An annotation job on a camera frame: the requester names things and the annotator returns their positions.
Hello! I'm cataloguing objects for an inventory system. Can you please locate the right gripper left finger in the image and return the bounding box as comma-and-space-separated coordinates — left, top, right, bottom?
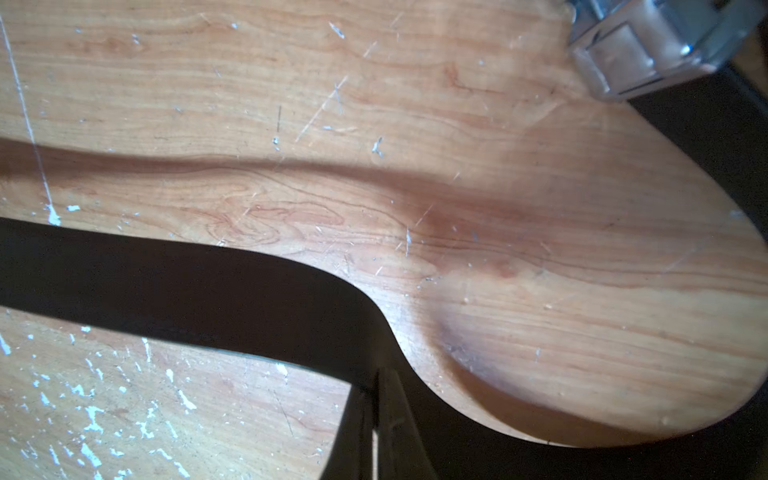
320, 386, 374, 480

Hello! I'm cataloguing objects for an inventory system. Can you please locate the grey plastic storage box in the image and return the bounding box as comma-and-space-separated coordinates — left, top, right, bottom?
568, 0, 767, 102

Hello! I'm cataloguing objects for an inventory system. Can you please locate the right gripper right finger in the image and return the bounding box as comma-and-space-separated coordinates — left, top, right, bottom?
376, 368, 437, 479

